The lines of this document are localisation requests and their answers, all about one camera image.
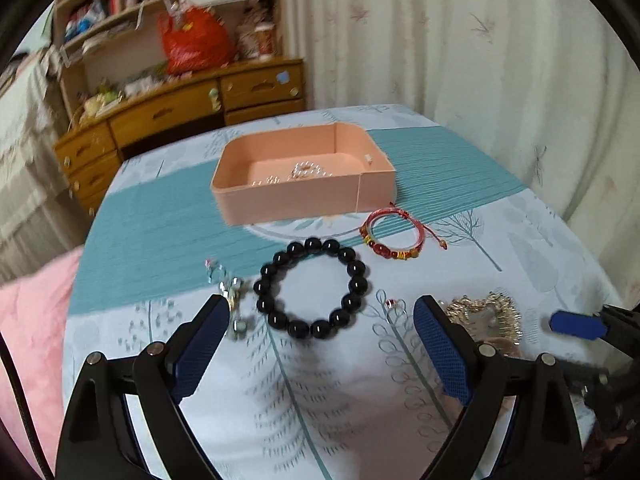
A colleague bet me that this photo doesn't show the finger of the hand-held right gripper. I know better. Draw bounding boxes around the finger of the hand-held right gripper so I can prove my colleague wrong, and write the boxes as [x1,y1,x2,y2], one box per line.
[549,304,640,356]
[562,362,612,387]

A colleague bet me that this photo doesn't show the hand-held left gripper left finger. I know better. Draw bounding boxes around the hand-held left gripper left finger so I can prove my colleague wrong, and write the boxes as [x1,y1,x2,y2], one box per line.
[55,294,231,480]

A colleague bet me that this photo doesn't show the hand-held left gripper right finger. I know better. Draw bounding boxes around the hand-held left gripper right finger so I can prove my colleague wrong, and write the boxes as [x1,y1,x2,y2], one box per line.
[413,294,586,480]

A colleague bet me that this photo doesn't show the clear crystal bracelet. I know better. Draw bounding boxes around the clear crystal bracelet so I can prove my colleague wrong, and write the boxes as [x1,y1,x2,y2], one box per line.
[204,258,249,343]

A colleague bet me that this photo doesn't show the black bead bracelet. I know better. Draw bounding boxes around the black bead bracelet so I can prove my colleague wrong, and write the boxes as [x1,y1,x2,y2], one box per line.
[253,237,372,339]

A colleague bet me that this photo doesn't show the red string bracelet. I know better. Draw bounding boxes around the red string bracelet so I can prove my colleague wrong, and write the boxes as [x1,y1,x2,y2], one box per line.
[359,202,449,262]

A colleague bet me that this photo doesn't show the pink cardboard box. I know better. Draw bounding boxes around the pink cardboard box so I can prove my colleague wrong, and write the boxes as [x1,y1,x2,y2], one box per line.
[210,121,397,226]

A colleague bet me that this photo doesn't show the tree print tablecloth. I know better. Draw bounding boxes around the tree print tablecloth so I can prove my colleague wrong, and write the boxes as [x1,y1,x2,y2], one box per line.
[62,104,626,480]

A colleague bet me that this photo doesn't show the pink blanket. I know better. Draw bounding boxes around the pink blanket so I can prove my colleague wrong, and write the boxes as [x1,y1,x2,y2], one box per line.
[0,247,86,480]

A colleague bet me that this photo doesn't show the wooden desk with shelves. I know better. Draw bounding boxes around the wooden desk with shelves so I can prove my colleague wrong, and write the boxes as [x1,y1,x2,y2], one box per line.
[52,0,307,216]

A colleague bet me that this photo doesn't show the beige lace cover cloth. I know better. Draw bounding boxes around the beige lace cover cloth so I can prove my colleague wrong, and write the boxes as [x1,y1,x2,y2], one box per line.
[0,45,91,281]

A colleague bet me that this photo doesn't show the cream patterned curtain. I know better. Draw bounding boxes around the cream patterned curtain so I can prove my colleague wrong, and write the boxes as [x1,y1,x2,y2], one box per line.
[280,0,640,271]

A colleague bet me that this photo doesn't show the red plastic bag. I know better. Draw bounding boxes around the red plastic bag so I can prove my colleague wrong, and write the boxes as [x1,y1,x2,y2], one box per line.
[157,5,236,76]

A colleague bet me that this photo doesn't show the red and white cup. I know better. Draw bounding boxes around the red and white cup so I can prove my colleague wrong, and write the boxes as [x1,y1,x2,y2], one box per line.
[252,22,276,61]

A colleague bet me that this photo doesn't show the row of books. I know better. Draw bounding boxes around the row of books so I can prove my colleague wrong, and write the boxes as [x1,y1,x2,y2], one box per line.
[65,0,121,43]

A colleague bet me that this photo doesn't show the black cable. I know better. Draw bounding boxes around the black cable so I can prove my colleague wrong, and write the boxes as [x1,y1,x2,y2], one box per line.
[0,330,53,480]

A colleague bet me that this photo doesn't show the pearl bracelet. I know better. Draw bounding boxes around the pearl bracelet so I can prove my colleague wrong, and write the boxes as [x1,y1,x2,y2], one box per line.
[287,161,326,181]

